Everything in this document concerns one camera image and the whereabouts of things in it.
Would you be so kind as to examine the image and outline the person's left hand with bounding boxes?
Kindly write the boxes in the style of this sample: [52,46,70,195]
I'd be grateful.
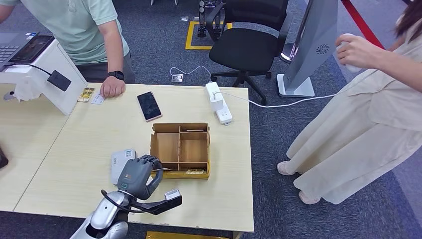
[100,76,126,98]

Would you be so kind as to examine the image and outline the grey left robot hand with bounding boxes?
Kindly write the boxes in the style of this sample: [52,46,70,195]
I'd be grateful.
[117,155,165,201]

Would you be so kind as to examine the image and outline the person's right hand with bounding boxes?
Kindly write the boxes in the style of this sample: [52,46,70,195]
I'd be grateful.
[335,34,387,70]

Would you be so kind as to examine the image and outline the white handheld controller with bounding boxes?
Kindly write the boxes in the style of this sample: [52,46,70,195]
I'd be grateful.
[336,33,363,74]

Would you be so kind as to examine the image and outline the grey card reader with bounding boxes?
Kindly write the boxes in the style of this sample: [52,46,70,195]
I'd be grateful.
[110,149,137,186]

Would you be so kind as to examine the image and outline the wooden compartment box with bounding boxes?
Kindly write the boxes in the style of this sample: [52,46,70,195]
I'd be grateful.
[149,122,211,180]

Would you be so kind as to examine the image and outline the person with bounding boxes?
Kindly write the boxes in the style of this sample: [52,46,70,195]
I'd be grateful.
[277,0,422,206]
[0,0,136,98]

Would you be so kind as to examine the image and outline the black wristwatch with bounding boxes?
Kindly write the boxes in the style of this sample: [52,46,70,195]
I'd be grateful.
[106,70,125,82]

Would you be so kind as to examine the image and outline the black smartphone pink edge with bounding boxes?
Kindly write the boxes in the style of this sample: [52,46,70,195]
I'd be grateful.
[137,91,163,122]

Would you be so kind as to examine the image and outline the white desktop riser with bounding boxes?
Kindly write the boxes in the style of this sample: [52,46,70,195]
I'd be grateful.
[0,39,89,116]

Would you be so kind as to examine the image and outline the grey kiosk screen stand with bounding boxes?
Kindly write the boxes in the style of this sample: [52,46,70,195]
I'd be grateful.
[277,0,339,98]

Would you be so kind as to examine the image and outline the black power adapter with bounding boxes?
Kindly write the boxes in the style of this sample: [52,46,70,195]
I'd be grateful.
[47,70,72,92]

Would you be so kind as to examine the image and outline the yellow floor mat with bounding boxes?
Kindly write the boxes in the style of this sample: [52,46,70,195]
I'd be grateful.
[146,231,231,239]

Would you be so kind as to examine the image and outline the white crumpled tissue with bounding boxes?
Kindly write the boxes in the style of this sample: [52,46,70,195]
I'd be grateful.
[13,76,43,102]

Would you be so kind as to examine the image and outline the white charger plug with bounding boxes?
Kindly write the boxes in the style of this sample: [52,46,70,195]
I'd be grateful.
[210,92,225,112]

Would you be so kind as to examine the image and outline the white power strip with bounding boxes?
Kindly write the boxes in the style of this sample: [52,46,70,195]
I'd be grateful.
[206,82,234,126]

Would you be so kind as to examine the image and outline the dark laptop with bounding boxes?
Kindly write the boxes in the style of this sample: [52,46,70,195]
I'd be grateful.
[0,32,40,72]

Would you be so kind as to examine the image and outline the black metal robot legs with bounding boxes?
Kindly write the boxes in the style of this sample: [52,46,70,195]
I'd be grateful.
[197,0,228,38]

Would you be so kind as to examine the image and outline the black office chair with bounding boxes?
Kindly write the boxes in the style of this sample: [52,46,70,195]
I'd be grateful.
[206,0,294,106]

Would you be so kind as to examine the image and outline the black object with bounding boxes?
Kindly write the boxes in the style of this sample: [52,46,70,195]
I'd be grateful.
[0,146,9,169]

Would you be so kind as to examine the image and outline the pale pink shoe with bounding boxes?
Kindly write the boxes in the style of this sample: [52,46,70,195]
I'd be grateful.
[298,190,320,206]
[277,161,298,176]

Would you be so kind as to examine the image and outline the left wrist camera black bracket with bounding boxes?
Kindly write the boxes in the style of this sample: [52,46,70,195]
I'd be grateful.
[131,189,183,216]

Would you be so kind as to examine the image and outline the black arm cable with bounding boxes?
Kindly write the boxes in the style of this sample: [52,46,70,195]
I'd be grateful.
[100,189,156,215]

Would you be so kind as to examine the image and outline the black adapter cable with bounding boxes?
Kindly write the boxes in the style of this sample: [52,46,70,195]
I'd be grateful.
[8,62,53,77]

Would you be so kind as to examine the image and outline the white floor cable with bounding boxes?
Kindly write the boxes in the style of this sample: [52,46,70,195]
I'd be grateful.
[170,65,213,82]

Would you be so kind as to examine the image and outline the white charger cable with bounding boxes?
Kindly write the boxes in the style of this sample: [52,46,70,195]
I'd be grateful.
[214,70,378,109]

